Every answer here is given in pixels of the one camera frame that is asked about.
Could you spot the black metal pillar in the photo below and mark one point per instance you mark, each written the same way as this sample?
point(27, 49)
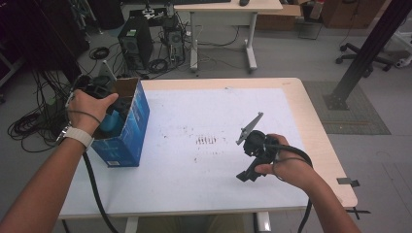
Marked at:
point(366, 55)

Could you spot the black keyboard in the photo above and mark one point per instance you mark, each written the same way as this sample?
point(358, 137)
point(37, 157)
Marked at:
point(200, 1)

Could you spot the black office chair base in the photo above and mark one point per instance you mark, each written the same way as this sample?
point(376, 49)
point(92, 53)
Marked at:
point(362, 58)

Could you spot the blue cardboard box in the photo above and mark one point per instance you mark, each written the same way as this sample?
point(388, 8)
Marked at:
point(132, 136)

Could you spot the large brown cardboard box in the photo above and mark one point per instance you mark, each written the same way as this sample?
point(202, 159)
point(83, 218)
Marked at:
point(350, 13)

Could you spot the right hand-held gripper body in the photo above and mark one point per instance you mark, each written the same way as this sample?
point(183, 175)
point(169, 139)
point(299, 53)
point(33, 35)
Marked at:
point(259, 147)

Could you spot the black computer mouse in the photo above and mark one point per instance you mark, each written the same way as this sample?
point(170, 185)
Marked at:
point(244, 2)

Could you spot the person's left hand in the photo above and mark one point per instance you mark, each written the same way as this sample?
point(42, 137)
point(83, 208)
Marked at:
point(87, 111)

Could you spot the open brown cardboard box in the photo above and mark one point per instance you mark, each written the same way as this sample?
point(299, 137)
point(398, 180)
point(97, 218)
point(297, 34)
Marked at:
point(278, 17)

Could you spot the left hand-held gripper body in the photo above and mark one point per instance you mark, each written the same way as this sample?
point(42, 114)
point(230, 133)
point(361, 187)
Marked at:
point(97, 87)

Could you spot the white table leg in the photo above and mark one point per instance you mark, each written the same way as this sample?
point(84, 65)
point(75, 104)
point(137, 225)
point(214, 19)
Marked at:
point(263, 222)
point(131, 225)

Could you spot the wristwatch with white band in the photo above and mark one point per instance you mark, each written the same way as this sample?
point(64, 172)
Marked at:
point(77, 135)

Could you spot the white office desk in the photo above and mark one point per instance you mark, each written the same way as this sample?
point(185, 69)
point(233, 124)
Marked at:
point(226, 8)

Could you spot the black tape piece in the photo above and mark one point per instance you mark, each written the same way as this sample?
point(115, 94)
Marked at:
point(348, 181)

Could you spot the person's right hand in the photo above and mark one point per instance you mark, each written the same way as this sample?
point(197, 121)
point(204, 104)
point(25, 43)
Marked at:
point(291, 166)

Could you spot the open grey computer case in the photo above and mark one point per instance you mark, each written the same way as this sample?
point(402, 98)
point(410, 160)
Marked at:
point(175, 42)

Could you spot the blue dish soap bottle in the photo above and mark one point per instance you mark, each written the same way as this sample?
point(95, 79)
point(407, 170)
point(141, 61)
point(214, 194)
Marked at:
point(111, 124)

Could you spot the grey floor mat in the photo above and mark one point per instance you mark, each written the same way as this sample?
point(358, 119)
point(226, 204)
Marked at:
point(353, 113)

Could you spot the dark curtain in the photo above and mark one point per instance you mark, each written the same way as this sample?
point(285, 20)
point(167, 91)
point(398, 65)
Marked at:
point(39, 29)

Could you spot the black computer tower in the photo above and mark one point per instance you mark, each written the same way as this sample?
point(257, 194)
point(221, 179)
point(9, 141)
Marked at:
point(136, 42)

